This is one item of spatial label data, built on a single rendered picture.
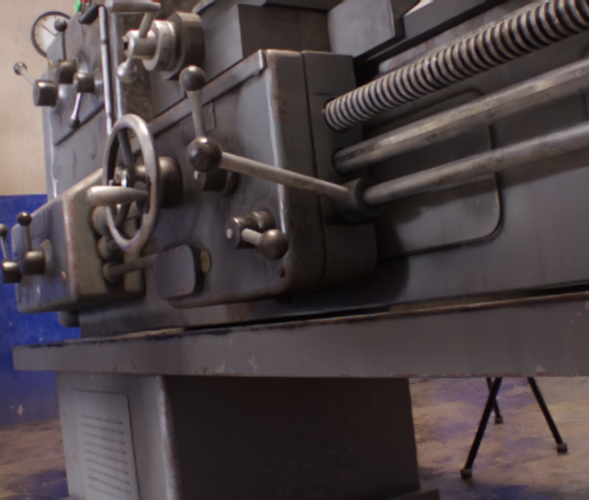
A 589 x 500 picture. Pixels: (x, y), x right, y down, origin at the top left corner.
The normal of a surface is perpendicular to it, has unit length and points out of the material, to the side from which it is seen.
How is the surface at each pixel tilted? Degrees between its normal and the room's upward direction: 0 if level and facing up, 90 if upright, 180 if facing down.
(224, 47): 90
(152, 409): 90
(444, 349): 90
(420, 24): 90
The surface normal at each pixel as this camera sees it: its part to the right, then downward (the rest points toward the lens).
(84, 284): 0.53, -0.14
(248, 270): -0.84, 0.04
